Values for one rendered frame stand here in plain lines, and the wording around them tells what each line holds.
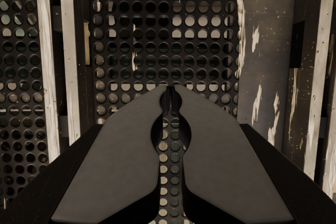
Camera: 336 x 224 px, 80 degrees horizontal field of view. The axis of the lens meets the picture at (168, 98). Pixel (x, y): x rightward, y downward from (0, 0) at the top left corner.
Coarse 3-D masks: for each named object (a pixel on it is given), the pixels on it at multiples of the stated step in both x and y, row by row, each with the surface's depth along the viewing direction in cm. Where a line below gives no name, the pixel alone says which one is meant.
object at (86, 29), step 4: (84, 24) 38; (84, 28) 38; (84, 32) 38; (84, 36) 38; (84, 40) 38; (88, 40) 40; (88, 44) 40; (88, 48) 40; (88, 52) 40; (88, 56) 40; (88, 60) 40; (88, 64) 40
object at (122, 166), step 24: (144, 96) 10; (168, 96) 11; (120, 120) 9; (144, 120) 9; (96, 144) 7; (120, 144) 7; (144, 144) 7; (96, 168) 6; (120, 168) 6; (144, 168) 6; (72, 192) 6; (96, 192) 6; (120, 192) 6; (144, 192) 6; (72, 216) 5; (96, 216) 5; (120, 216) 6; (144, 216) 6
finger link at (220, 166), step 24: (192, 96) 10; (192, 120) 8; (216, 120) 8; (192, 144) 7; (216, 144) 7; (240, 144) 7; (192, 168) 6; (216, 168) 6; (240, 168) 6; (192, 192) 6; (216, 192) 6; (240, 192) 6; (264, 192) 6; (192, 216) 6; (216, 216) 6; (240, 216) 5; (264, 216) 5; (288, 216) 5
